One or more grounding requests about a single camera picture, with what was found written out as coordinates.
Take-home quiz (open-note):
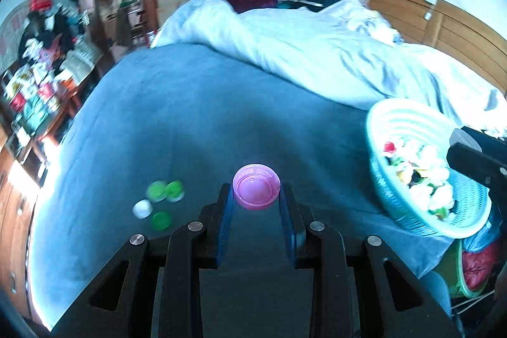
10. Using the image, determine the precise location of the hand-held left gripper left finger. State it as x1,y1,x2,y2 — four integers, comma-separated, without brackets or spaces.
51,183,234,338

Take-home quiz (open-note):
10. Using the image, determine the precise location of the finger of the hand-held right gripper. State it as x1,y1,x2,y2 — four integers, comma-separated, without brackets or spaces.
449,126,507,154
446,142,507,201

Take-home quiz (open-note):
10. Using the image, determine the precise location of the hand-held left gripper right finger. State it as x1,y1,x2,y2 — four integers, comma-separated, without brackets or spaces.
279,183,462,338

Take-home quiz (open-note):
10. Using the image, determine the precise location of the pink plastic bottle cap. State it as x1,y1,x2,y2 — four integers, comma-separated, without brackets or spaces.
232,164,281,210

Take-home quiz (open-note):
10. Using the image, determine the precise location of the green plastic bottle cap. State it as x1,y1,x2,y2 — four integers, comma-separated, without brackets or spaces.
166,180,186,203
151,211,172,231
146,181,168,202

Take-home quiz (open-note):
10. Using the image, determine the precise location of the turquoise perforated plastic basket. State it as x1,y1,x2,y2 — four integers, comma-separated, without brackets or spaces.
365,99,492,238

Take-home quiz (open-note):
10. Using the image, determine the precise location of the pile of mixed bottle caps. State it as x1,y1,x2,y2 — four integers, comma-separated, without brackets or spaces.
382,140,456,222

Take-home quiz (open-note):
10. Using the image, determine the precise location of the white plastic bottle cap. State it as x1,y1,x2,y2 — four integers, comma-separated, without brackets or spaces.
132,199,153,220

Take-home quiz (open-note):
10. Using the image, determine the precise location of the red cloth bundle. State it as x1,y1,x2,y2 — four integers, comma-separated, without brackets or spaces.
461,241,502,291

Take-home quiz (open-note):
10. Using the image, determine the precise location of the blue bed blanket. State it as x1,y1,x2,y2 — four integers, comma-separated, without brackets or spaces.
28,43,456,331

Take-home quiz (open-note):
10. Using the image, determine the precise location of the green plastic basin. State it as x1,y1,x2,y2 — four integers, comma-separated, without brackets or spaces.
436,239,500,300

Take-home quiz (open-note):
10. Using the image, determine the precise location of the wooden headboard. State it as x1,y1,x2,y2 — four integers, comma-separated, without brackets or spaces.
368,0,507,93

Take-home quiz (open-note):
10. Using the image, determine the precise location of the pale yellow cloth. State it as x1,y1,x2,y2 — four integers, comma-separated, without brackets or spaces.
349,7,402,44

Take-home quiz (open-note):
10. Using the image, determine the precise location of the white duvet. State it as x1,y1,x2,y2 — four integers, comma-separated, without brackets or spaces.
152,0,507,133

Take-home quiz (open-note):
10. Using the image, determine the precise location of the wooden cabinet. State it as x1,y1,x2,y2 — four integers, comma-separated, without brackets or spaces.
0,148,40,323

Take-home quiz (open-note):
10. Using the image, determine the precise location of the cluttered desk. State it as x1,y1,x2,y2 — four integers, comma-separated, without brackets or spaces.
0,1,104,166

